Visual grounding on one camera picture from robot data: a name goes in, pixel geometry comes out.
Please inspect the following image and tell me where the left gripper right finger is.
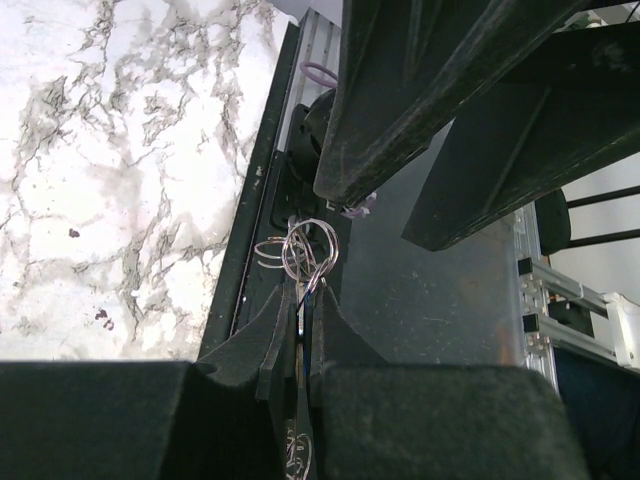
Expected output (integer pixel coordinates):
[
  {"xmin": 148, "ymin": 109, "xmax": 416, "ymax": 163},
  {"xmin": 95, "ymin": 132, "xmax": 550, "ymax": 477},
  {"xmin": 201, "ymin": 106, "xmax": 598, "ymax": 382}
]
[{"xmin": 309, "ymin": 288, "xmax": 589, "ymax": 479}]

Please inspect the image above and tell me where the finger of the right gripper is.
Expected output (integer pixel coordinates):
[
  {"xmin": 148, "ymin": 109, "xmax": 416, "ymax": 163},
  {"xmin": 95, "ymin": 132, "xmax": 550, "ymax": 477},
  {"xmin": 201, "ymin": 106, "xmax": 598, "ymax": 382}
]
[
  {"xmin": 314, "ymin": 0, "xmax": 588, "ymax": 206},
  {"xmin": 403, "ymin": 22, "xmax": 639, "ymax": 251}
]

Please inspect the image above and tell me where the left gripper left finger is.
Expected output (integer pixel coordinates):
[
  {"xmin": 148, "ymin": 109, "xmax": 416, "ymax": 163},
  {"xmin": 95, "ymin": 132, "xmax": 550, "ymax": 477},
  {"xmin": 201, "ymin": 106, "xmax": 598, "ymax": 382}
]
[{"xmin": 1, "ymin": 286, "xmax": 293, "ymax": 479}]

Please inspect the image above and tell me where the metal key ring plate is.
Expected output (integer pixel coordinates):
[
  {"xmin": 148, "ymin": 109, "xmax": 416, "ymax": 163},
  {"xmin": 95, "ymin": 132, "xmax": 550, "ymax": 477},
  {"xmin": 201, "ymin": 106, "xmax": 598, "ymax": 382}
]
[{"xmin": 254, "ymin": 216, "xmax": 339, "ymax": 479}]

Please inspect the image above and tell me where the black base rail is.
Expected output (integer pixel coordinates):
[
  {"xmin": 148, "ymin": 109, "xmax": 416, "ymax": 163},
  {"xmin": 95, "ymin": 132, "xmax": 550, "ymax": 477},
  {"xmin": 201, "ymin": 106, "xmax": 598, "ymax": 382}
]
[{"xmin": 197, "ymin": 24, "xmax": 351, "ymax": 364}]

